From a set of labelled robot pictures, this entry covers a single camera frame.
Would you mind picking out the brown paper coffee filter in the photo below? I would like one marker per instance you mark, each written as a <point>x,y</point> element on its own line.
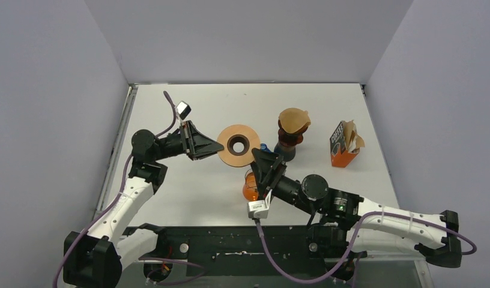
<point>292,120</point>

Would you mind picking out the orange translucent dripper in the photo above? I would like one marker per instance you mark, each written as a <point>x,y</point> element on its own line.
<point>249,190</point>

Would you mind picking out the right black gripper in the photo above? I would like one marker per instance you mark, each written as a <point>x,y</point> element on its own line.
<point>262,163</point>

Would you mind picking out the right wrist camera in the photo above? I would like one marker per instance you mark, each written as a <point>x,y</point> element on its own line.
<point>259,209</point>

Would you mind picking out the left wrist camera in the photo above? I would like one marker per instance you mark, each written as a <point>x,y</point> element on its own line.
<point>182,110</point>

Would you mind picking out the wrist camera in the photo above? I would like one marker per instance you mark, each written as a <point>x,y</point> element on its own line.
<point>259,209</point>
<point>182,110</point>

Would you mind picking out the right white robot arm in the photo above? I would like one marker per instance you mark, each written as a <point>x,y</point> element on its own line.
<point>353,220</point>

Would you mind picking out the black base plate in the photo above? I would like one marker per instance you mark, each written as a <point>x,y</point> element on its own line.
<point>215,252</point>

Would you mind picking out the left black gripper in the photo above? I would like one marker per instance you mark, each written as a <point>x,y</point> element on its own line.
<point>187,139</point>

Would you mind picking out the orange coffee filter box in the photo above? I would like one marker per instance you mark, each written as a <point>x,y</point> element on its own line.
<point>345,144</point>

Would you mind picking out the round wooden ring stand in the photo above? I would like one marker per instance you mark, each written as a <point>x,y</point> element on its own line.
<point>238,141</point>

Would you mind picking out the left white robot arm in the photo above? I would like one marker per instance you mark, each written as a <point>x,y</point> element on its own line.
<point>117,206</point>

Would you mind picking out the amber plastic coffee dripper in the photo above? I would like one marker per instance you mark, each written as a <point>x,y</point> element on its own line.
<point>291,139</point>

